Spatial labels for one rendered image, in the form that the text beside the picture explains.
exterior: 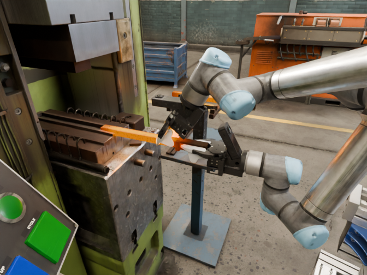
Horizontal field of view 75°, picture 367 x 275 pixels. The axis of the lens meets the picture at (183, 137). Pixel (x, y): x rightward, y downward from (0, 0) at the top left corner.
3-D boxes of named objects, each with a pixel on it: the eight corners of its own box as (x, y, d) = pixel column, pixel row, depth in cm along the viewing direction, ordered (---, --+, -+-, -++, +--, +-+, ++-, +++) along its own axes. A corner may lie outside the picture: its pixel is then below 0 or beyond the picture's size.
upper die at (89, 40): (119, 51, 82) (116, 19, 77) (76, 63, 66) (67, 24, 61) (30, 43, 96) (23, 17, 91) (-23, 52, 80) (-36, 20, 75)
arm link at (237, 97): (272, 93, 59) (245, 66, 64) (238, 102, 53) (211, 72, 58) (258, 115, 65) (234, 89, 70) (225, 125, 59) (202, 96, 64)
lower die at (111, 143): (130, 141, 99) (128, 122, 95) (98, 168, 83) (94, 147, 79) (54, 124, 113) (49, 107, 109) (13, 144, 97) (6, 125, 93)
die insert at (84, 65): (92, 68, 85) (88, 50, 82) (76, 73, 79) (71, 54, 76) (30, 61, 95) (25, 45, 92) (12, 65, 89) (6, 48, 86)
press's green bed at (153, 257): (166, 256, 154) (163, 202, 131) (134, 318, 124) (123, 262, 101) (95, 229, 172) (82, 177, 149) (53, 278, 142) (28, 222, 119)
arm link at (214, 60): (220, 61, 57) (202, 42, 61) (197, 97, 64) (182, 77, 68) (240, 66, 63) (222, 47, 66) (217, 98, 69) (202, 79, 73)
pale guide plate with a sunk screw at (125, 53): (133, 59, 111) (129, 18, 103) (122, 63, 104) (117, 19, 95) (129, 58, 112) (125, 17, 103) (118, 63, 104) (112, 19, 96)
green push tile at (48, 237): (71, 230, 53) (46, 209, 50) (58, 263, 46) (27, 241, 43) (65, 233, 53) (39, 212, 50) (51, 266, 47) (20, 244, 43)
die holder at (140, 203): (164, 202, 131) (159, 128, 109) (123, 263, 100) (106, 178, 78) (82, 177, 149) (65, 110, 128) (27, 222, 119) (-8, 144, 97)
